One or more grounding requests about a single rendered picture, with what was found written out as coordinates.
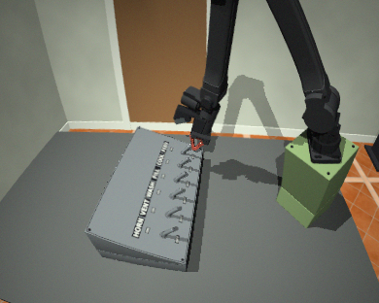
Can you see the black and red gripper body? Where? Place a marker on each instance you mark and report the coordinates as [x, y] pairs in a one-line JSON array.
[[206, 133]]

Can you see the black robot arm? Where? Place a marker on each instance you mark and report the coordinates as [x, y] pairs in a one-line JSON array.
[[320, 116]]

